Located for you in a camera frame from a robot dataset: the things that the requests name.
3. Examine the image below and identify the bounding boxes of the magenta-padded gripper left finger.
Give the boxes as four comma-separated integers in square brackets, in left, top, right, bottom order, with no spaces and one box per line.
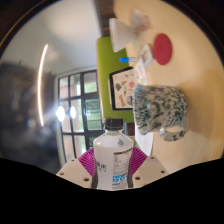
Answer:
[55,147,100,190]

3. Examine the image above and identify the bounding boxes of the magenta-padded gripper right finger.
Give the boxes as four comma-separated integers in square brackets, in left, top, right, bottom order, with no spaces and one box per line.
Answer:
[128,146,170,190]

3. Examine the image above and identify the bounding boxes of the clear water bottle black cap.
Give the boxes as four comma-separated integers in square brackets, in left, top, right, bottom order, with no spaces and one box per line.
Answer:
[92,117,135,191]

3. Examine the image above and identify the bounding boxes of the white printed paper sheet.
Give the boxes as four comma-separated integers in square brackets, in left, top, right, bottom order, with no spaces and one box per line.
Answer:
[134,131,155,158]

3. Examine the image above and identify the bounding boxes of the black pendant ceiling lamps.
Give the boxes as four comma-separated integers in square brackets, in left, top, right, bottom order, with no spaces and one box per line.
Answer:
[54,104,78,123]

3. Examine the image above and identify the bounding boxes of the green speckled white mug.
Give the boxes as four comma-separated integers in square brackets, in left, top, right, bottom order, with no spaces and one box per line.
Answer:
[132,83,189,143]

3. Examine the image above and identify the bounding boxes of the large black-framed window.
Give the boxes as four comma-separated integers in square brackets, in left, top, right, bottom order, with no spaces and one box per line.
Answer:
[57,69,104,161]

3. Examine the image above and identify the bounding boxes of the black tablet with stickers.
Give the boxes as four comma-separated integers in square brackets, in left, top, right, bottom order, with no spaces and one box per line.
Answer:
[109,66,138,111]

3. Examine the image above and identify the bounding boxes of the curved linear ceiling light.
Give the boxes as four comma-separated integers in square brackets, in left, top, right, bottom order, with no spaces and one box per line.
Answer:
[36,43,50,128]

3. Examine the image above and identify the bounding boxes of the green upholstered bench backrest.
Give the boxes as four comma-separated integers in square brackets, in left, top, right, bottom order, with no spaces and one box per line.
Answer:
[96,35,136,125]

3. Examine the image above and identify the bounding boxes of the blue-capped white marker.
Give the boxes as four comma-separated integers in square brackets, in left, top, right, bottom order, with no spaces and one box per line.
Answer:
[119,55,143,64]

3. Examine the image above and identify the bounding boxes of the flat round red coaster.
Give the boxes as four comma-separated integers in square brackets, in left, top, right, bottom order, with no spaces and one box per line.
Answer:
[152,32,174,66]

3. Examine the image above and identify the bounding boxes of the white ceramic bowl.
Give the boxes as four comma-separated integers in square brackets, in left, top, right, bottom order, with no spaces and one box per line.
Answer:
[108,17,138,54]

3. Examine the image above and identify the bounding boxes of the white crumpled paper wrapper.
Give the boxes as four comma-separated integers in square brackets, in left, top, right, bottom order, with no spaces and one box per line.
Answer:
[129,9,153,34]

